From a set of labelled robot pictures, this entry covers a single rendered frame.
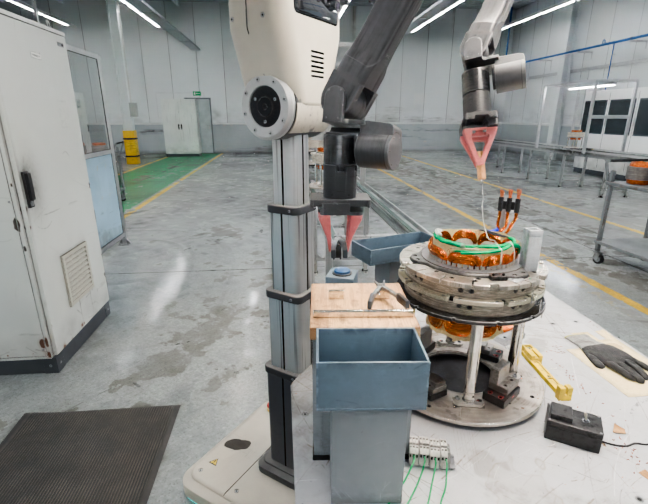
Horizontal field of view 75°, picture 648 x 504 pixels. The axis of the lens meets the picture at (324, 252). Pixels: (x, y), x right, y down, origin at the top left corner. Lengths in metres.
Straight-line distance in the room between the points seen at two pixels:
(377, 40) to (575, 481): 0.83
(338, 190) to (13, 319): 2.39
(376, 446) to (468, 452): 0.26
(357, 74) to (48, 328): 2.43
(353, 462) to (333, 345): 0.19
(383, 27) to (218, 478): 1.41
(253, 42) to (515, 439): 1.03
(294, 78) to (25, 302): 2.12
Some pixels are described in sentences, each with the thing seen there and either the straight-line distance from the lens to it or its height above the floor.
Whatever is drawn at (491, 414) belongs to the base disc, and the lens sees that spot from 1.03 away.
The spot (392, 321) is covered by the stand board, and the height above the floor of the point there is 1.06.
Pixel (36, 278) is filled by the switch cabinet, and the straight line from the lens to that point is 2.74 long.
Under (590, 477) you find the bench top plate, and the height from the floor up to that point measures 0.78.
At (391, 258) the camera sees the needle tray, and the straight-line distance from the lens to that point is 1.18.
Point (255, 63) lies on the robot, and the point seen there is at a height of 1.53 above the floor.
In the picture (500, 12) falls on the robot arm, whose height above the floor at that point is 1.62.
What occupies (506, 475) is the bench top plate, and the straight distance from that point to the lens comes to 0.94.
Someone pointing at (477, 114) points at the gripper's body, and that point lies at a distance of 0.95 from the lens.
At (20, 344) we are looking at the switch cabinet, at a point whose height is 0.20.
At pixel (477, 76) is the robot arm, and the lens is 1.01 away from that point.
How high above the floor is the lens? 1.41
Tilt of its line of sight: 18 degrees down
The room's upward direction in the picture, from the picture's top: straight up
